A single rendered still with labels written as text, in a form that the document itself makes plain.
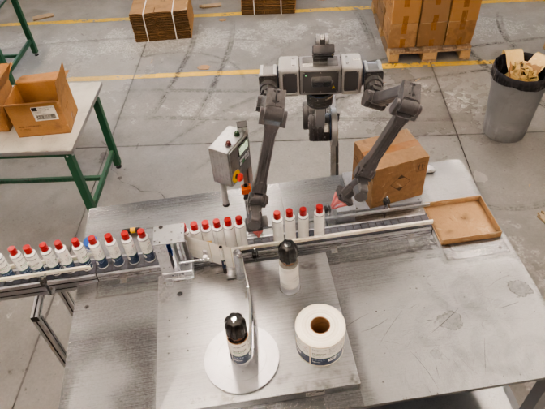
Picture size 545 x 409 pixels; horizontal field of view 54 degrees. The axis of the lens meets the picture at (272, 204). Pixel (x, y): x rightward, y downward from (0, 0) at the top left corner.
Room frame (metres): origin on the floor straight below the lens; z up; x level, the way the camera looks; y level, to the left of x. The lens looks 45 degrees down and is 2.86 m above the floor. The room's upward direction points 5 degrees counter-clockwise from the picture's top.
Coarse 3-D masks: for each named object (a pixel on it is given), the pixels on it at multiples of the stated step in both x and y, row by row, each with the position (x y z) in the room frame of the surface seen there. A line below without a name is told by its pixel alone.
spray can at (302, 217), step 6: (300, 210) 1.70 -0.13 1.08; (306, 210) 1.70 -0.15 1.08; (300, 216) 1.70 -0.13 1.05; (306, 216) 1.70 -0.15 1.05; (300, 222) 1.69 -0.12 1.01; (306, 222) 1.69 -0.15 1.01; (300, 228) 1.69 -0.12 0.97; (306, 228) 1.69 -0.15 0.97; (300, 234) 1.69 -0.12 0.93; (306, 234) 1.69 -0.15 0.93
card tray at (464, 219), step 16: (432, 208) 1.88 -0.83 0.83; (448, 208) 1.87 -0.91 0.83; (464, 208) 1.86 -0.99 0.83; (480, 208) 1.85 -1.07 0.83; (432, 224) 1.77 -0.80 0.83; (448, 224) 1.76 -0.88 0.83; (464, 224) 1.75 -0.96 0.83; (480, 224) 1.74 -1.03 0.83; (496, 224) 1.71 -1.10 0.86; (448, 240) 1.63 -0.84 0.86; (464, 240) 1.64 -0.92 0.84
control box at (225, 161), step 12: (228, 132) 1.82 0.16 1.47; (240, 132) 1.81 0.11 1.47; (216, 144) 1.74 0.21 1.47; (216, 156) 1.71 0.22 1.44; (228, 156) 1.68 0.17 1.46; (240, 156) 1.75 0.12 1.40; (216, 168) 1.71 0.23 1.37; (228, 168) 1.68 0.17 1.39; (240, 168) 1.74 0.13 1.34; (216, 180) 1.72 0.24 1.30; (228, 180) 1.68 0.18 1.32
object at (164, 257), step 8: (160, 248) 1.51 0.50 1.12; (176, 248) 1.56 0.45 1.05; (160, 256) 1.51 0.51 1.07; (168, 256) 1.51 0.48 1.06; (176, 256) 1.51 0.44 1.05; (184, 256) 1.54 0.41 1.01; (192, 256) 1.61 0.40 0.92; (160, 264) 1.50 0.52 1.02; (168, 264) 1.51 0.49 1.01; (176, 264) 1.56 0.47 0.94; (184, 264) 1.55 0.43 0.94; (192, 264) 1.56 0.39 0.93; (168, 272) 1.51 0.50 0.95; (176, 272) 1.51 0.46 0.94; (184, 272) 1.51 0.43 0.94; (192, 272) 1.51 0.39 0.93; (176, 280) 1.51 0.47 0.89
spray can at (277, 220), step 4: (276, 212) 1.70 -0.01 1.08; (280, 212) 1.70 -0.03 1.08; (276, 216) 1.68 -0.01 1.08; (280, 216) 1.69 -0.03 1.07; (272, 220) 1.69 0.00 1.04; (276, 220) 1.68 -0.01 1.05; (280, 220) 1.68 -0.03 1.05; (272, 224) 1.69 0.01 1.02; (276, 224) 1.68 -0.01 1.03; (280, 224) 1.68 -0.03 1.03; (272, 228) 1.69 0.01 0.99; (276, 228) 1.68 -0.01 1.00; (280, 228) 1.68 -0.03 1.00; (276, 232) 1.68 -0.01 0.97; (280, 232) 1.68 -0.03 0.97; (276, 236) 1.68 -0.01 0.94; (280, 236) 1.68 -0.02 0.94; (276, 240) 1.68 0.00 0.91; (280, 240) 1.67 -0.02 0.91
